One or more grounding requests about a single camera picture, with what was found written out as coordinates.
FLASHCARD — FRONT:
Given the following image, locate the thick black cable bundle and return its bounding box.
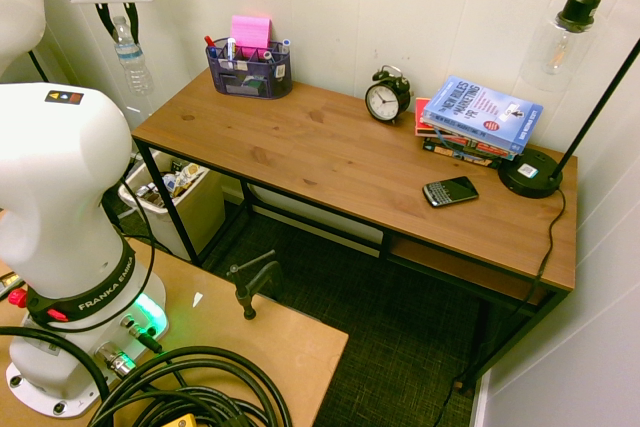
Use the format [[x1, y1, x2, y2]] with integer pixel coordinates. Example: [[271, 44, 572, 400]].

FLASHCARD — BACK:
[[0, 324, 292, 427]]

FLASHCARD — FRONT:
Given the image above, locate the black twin-bell alarm clock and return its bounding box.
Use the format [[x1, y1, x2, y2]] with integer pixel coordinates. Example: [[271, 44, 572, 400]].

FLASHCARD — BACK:
[[363, 64, 413, 126]]

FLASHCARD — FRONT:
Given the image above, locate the clear plastic water bottle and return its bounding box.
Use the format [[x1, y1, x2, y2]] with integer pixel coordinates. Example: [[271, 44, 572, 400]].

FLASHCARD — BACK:
[[111, 15, 156, 98]]

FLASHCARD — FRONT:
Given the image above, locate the wooden desk black metal frame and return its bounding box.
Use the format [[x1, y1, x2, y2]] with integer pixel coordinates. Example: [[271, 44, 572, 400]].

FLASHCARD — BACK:
[[131, 64, 580, 396]]

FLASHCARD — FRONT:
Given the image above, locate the red book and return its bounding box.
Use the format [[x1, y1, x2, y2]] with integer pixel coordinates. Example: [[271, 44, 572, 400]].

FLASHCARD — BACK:
[[413, 97, 517, 149]]

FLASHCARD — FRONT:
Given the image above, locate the black and yellow book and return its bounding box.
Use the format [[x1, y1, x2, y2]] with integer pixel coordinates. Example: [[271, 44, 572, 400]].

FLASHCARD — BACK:
[[421, 135, 507, 170]]

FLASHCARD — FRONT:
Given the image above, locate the yellow box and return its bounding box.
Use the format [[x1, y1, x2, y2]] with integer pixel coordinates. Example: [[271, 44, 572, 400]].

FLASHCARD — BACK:
[[158, 412, 198, 427]]

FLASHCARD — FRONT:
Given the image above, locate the black lamp power cord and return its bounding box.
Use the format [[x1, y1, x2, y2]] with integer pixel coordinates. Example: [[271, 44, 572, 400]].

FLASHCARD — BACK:
[[433, 186, 567, 427]]

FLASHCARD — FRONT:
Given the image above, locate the black metal clamp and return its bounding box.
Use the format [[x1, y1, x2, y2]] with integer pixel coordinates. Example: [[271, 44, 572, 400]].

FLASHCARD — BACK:
[[225, 248, 284, 322]]

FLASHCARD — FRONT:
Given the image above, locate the purple mesh desk organizer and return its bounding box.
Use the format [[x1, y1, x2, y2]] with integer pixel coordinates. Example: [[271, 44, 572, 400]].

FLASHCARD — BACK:
[[205, 41, 295, 101]]

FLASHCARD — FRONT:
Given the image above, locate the black lamp with glass shade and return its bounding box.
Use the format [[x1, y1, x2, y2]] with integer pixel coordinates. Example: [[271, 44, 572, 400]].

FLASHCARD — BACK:
[[497, 0, 640, 200]]

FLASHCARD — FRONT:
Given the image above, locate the beige plastic trash bin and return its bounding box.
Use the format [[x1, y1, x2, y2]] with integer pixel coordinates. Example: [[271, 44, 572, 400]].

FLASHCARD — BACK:
[[117, 148, 227, 262]]

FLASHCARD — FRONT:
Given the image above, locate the plywood robot mounting table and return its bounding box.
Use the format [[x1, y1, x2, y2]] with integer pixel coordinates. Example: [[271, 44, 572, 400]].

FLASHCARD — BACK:
[[0, 235, 350, 427]]

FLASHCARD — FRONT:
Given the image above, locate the crumpled yellow white wrapper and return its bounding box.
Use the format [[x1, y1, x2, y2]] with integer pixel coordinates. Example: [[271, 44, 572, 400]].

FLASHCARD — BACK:
[[175, 162, 210, 194]]

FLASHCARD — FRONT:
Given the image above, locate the pink sticky note pad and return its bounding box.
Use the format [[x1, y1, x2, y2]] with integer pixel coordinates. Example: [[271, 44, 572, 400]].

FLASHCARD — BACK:
[[230, 14, 274, 53]]

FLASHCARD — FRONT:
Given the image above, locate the black keypad phone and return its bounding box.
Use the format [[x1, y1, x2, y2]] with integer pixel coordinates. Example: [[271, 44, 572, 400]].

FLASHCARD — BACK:
[[422, 175, 480, 209]]

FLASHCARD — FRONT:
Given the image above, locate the blue marketing paperback book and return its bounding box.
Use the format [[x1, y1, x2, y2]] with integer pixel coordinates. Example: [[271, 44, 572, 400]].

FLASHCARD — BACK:
[[421, 74, 545, 156]]

